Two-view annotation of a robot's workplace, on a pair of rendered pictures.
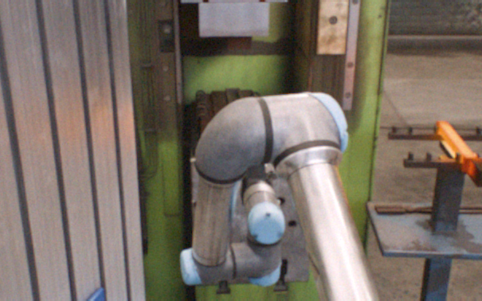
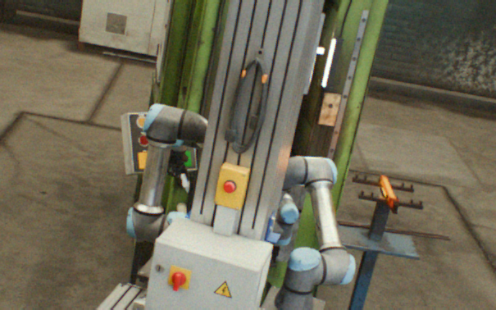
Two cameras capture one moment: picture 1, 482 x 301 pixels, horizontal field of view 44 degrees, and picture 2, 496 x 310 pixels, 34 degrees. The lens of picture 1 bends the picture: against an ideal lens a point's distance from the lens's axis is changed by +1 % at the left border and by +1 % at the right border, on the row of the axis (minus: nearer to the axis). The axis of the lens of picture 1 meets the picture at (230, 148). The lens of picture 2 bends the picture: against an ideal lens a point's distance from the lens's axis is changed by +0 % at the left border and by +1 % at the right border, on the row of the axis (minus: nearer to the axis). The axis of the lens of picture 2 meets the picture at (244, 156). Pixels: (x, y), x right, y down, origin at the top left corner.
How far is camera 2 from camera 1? 227 cm
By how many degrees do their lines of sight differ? 7
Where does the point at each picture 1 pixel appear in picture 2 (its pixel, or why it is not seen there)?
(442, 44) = (416, 93)
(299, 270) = (286, 254)
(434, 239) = (368, 242)
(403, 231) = (352, 235)
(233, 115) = (293, 163)
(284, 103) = (313, 161)
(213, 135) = not seen: hidden behind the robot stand
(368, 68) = (346, 136)
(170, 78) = not seen: hidden behind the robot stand
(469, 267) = (394, 284)
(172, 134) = not seen: hidden behind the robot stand
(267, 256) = (286, 230)
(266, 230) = (289, 216)
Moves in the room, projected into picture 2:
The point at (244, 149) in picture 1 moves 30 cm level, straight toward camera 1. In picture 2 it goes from (295, 177) to (304, 208)
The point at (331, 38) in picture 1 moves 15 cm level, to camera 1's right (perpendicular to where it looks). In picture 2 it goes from (327, 116) to (355, 120)
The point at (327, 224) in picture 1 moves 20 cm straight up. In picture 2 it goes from (325, 211) to (336, 165)
